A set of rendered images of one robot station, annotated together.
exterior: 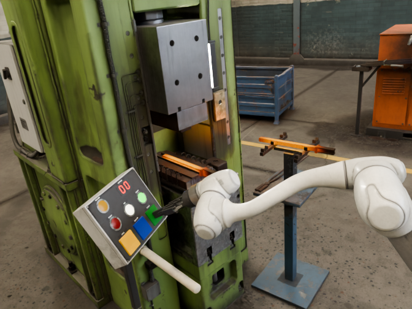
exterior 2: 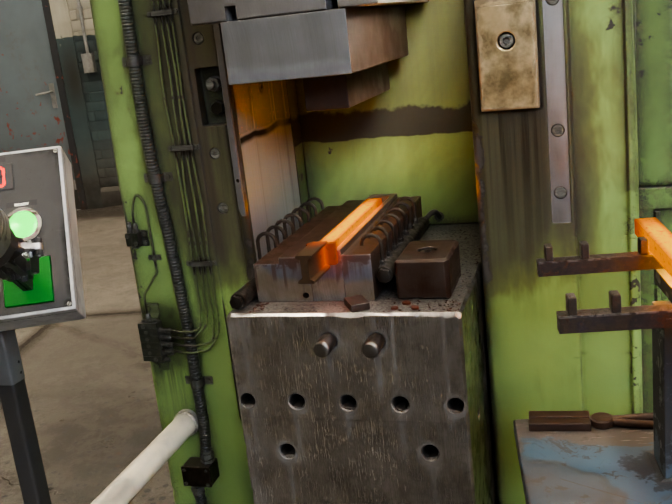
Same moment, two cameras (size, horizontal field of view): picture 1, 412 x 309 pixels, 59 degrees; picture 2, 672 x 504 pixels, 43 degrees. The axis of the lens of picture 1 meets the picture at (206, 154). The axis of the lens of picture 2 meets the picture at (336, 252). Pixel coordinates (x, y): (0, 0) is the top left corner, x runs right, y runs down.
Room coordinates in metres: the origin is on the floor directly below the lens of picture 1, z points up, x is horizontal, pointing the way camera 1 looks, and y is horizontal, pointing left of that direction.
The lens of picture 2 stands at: (1.13, -1.11, 1.34)
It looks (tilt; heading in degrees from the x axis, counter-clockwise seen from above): 15 degrees down; 59
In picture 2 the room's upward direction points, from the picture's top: 6 degrees counter-clockwise
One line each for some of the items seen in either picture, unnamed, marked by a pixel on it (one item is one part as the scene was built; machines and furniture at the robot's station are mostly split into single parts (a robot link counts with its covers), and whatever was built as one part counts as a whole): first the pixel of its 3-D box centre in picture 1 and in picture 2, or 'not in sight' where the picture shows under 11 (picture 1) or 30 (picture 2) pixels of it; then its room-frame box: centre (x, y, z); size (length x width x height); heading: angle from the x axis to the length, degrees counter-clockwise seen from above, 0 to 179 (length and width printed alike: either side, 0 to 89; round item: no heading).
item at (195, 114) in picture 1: (167, 110); (325, 40); (1.94, 0.18, 1.32); 0.42 x 0.20 x 0.10; 41
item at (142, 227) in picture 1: (141, 228); not in sight; (1.30, 0.30, 1.01); 0.07 x 0.05 x 0.07; 156
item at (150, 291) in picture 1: (150, 289); not in sight; (1.63, 0.39, 0.36); 0.09 x 0.07 x 0.12; 131
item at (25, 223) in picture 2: (141, 197); (23, 224); (1.41, 0.30, 1.09); 0.05 x 0.03 x 0.04; 131
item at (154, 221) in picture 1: (152, 215); (28, 282); (1.39, 0.26, 1.00); 0.07 x 0.05 x 0.07; 156
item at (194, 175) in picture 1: (175, 168); (347, 241); (1.94, 0.18, 0.96); 0.42 x 0.20 x 0.09; 41
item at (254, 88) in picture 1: (251, 91); not in sight; (5.78, -0.82, 0.36); 1.20 x 0.80 x 0.72; 57
